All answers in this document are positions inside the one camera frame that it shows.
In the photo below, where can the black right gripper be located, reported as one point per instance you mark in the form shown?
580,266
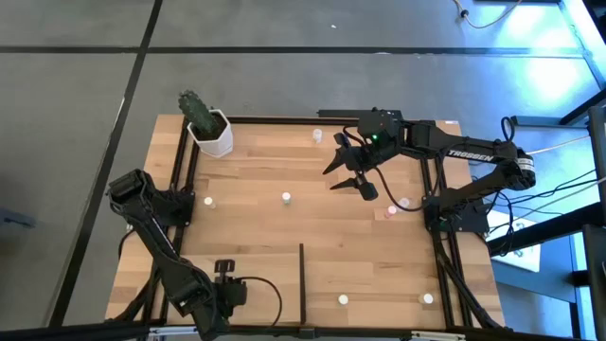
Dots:
379,137

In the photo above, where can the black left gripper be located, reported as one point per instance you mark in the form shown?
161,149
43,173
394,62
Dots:
229,296

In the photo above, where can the pink medicine bottle white cap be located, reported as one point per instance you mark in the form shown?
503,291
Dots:
391,209

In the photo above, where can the clear medicine bottle white cap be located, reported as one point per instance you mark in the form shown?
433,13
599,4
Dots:
403,202
317,135

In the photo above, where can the green medicine bottle white cap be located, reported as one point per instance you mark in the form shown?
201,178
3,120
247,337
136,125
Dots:
286,196

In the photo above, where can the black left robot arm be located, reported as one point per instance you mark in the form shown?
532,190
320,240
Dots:
156,237

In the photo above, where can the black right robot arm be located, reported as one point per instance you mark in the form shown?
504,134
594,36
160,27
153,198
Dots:
473,154

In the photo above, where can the medicine bottle with white cap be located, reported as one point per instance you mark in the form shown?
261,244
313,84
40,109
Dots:
343,299
428,298

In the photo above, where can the white hexagonal plant pot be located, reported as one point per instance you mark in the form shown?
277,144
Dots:
218,144

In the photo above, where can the green cactus plant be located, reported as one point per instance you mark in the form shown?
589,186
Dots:
196,113

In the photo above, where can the white paper sheet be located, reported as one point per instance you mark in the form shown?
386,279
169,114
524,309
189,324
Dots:
521,258

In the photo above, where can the black desk leg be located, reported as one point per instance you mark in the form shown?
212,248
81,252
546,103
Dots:
535,120

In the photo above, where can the black metal beam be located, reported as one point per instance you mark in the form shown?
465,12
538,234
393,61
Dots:
544,229

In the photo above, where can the black shelf post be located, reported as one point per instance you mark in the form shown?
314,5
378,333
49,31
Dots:
302,284

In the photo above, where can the silver aluminium bracket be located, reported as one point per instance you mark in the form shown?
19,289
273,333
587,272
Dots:
438,336
175,331

